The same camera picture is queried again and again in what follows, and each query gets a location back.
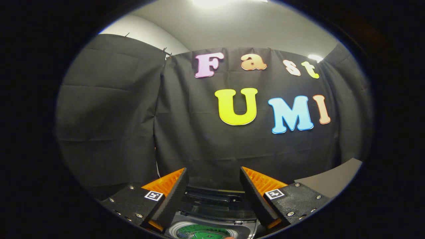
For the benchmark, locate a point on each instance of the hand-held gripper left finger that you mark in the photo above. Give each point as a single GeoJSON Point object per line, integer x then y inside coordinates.
{"type": "Point", "coordinates": [172, 196]}

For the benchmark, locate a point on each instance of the beige cabinet with dark top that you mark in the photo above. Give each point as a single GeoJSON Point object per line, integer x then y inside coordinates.
{"type": "Point", "coordinates": [332, 179]}

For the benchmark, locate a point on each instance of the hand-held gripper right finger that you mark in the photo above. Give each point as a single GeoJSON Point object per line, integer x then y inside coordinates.
{"type": "Point", "coordinates": [254, 196]}

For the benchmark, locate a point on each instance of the green polo shirt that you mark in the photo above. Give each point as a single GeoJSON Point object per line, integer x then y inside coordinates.
{"type": "Point", "coordinates": [199, 230]}

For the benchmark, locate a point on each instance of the ceiling light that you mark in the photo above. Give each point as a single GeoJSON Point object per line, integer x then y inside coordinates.
{"type": "Point", "coordinates": [215, 2]}
{"type": "Point", "coordinates": [315, 58]}

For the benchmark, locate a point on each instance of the black backdrop cloth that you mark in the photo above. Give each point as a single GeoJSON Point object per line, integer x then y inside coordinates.
{"type": "Point", "coordinates": [106, 116]}

